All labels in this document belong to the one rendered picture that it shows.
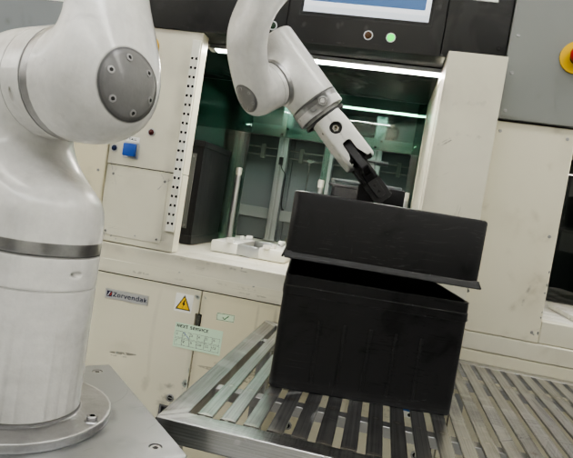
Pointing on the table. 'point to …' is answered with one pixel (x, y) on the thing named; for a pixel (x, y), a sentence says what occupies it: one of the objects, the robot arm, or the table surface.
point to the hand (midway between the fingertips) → (376, 190)
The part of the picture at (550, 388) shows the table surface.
